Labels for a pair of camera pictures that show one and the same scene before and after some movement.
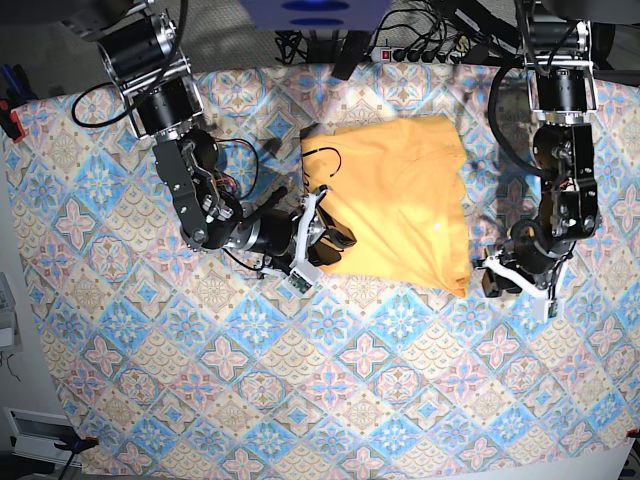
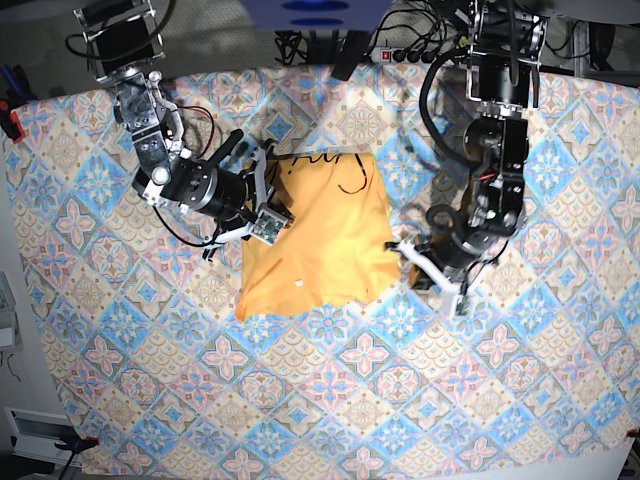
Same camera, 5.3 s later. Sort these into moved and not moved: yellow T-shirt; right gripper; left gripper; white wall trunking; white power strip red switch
Moved: yellow T-shirt; left gripper; right gripper
Not moved: white power strip red switch; white wall trunking
